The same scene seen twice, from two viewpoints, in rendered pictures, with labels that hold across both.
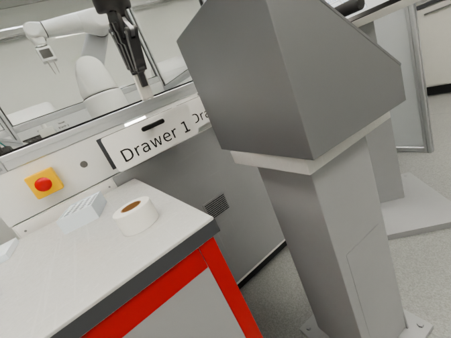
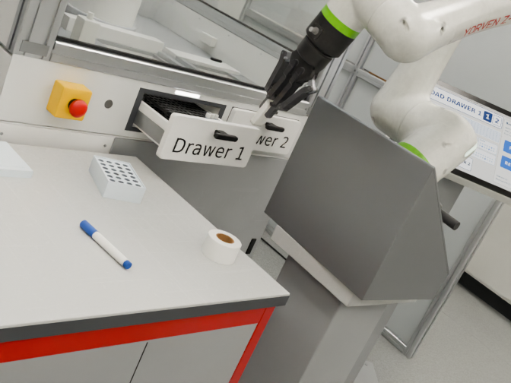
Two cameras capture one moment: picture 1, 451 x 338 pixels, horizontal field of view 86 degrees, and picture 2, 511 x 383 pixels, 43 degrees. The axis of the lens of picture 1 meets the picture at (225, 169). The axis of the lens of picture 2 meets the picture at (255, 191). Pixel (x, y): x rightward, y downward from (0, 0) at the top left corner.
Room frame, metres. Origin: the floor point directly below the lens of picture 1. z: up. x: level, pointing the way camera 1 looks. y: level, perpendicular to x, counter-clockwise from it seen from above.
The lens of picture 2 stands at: (-0.67, 0.65, 1.29)
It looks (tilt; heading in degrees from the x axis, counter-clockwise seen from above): 18 degrees down; 336
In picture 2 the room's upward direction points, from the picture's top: 24 degrees clockwise
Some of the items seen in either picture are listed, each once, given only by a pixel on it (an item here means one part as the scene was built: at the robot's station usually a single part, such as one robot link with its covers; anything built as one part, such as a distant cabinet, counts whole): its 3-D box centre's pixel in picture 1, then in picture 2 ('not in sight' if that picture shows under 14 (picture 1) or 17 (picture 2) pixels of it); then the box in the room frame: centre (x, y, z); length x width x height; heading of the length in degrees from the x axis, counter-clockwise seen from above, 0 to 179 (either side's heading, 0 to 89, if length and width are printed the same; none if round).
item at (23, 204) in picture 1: (129, 137); (101, 52); (1.36, 0.41, 0.87); 1.02 x 0.95 x 0.14; 117
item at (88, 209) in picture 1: (84, 210); (116, 178); (0.62, 0.38, 0.78); 0.12 x 0.08 x 0.04; 12
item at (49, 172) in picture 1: (44, 182); (70, 101); (0.74, 0.51, 0.88); 0.07 x 0.05 x 0.07; 117
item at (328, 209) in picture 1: (335, 245); (287, 378); (0.59, -0.21, 0.38); 0.30 x 0.30 x 0.76; 23
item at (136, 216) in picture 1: (136, 215); (221, 247); (0.42, 0.18, 0.78); 0.07 x 0.07 x 0.04
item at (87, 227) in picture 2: not in sight; (105, 244); (0.34, 0.42, 0.77); 0.14 x 0.02 x 0.02; 33
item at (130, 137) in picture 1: (154, 135); (211, 141); (0.79, 0.16, 0.87); 0.29 x 0.02 x 0.11; 117
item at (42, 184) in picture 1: (43, 184); (77, 107); (0.71, 0.50, 0.88); 0.04 x 0.03 x 0.04; 117
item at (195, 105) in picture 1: (212, 105); (261, 132); (1.05, -0.05, 0.87); 0.29 x 0.02 x 0.11; 117
